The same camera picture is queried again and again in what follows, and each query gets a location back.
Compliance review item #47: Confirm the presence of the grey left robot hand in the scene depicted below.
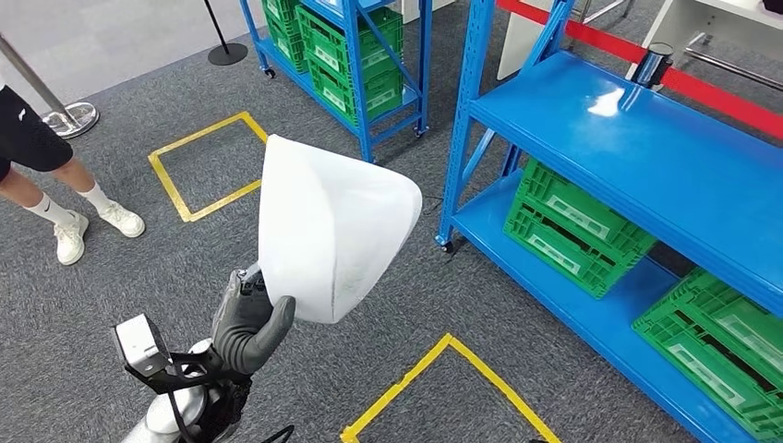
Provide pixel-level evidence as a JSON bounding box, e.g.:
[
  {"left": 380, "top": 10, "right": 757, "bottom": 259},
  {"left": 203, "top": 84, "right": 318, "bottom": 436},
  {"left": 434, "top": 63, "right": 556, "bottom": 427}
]
[{"left": 211, "top": 262, "right": 297, "bottom": 377}]

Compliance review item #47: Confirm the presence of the white curved shell part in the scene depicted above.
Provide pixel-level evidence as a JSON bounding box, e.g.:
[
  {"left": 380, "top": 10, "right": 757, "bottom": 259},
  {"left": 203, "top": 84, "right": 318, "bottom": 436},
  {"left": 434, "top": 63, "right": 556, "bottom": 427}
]
[{"left": 257, "top": 134, "right": 424, "bottom": 325}]

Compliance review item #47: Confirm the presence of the blue steel shelf rack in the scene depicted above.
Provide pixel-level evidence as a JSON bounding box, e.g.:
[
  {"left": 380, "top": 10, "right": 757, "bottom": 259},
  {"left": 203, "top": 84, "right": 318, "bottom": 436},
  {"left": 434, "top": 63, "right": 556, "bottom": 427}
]
[
  {"left": 238, "top": 0, "right": 434, "bottom": 164},
  {"left": 435, "top": 0, "right": 783, "bottom": 443}
]

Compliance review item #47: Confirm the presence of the yellow floor tape square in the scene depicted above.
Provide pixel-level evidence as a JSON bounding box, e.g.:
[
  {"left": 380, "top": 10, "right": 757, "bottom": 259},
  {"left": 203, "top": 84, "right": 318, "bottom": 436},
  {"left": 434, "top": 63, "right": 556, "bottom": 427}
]
[{"left": 339, "top": 332, "right": 562, "bottom": 443}]

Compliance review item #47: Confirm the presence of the black round-base stand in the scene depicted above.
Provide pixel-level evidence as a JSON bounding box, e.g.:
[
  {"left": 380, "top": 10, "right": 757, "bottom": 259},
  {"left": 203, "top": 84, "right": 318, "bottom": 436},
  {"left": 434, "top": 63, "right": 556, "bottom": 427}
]
[{"left": 201, "top": 0, "right": 249, "bottom": 67}]

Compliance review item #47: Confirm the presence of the person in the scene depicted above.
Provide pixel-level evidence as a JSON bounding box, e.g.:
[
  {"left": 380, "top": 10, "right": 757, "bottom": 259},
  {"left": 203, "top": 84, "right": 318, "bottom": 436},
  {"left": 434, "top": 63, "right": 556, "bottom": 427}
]
[{"left": 0, "top": 73, "right": 147, "bottom": 267}]

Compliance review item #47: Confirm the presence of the white table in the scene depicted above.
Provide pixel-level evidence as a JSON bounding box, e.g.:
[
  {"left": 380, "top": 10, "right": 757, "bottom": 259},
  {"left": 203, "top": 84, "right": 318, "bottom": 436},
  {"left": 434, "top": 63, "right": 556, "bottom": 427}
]
[
  {"left": 626, "top": 0, "right": 783, "bottom": 93},
  {"left": 496, "top": 0, "right": 588, "bottom": 82}
]

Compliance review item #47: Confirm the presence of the red barrier belt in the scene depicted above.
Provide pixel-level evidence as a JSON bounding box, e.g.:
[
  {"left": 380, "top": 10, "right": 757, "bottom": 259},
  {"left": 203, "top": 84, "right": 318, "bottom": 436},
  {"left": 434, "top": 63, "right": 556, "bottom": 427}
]
[{"left": 498, "top": 0, "right": 783, "bottom": 142}]

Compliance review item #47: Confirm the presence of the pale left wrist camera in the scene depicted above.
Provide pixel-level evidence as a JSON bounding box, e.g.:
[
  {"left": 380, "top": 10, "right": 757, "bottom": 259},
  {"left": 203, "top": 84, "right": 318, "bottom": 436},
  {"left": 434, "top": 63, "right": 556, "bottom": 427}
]
[{"left": 113, "top": 313, "right": 173, "bottom": 377}]

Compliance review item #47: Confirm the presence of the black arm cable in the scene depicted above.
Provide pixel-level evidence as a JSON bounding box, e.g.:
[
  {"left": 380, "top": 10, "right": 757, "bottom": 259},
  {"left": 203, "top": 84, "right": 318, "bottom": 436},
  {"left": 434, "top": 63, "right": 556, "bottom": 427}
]
[{"left": 168, "top": 390, "right": 296, "bottom": 443}]

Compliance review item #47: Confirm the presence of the silver stanchion post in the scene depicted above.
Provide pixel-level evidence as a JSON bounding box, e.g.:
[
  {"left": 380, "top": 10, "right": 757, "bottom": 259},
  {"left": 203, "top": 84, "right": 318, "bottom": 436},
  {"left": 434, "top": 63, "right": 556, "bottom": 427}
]
[{"left": 0, "top": 33, "right": 101, "bottom": 140}]

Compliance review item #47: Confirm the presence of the black barrier post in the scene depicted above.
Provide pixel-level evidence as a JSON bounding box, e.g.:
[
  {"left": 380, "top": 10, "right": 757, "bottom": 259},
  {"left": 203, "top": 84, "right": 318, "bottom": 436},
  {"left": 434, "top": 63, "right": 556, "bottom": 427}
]
[{"left": 630, "top": 41, "right": 675, "bottom": 91}]

